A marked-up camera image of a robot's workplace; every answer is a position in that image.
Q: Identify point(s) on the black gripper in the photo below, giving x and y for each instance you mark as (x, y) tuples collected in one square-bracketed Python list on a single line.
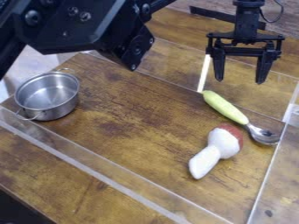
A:
[(264, 46)]

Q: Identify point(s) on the green handled metal spoon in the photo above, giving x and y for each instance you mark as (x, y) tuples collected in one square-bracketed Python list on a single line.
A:
[(261, 135)]

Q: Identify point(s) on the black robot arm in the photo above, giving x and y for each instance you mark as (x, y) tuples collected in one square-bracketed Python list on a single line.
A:
[(110, 26)]

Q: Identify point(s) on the red white toy mushroom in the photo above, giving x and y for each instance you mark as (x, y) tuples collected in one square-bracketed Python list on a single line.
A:
[(225, 145)]

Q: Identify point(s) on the small steel pot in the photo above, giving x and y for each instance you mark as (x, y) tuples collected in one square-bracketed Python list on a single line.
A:
[(48, 96)]

